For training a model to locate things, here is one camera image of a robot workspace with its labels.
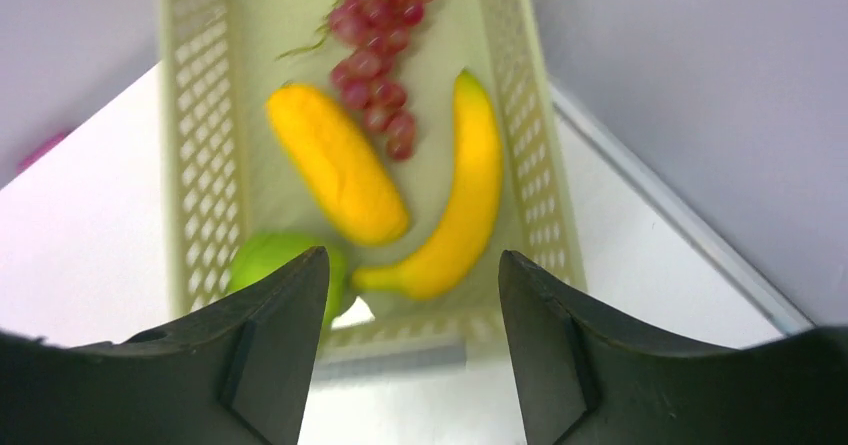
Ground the green fake lime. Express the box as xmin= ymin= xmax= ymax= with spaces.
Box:
xmin=227 ymin=232 xmax=355 ymax=329

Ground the yellow fake fruit in basket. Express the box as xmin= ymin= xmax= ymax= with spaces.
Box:
xmin=265 ymin=82 xmax=411 ymax=247

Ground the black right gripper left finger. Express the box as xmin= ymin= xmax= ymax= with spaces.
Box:
xmin=1 ymin=248 xmax=329 ymax=444

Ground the light green plastic basket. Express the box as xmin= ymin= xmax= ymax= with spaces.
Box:
xmin=160 ymin=0 xmax=586 ymax=382

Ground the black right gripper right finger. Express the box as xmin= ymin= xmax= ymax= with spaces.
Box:
xmin=498 ymin=251 xmax=847 ymax=444

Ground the yellow fake banana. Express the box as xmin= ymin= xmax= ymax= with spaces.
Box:
xmin=351 ymin=69 xmax=503 ymax=300

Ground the red fake fruit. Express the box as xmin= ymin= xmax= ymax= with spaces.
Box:
xmin=277 ymin=0 xmax=435 ymax=161

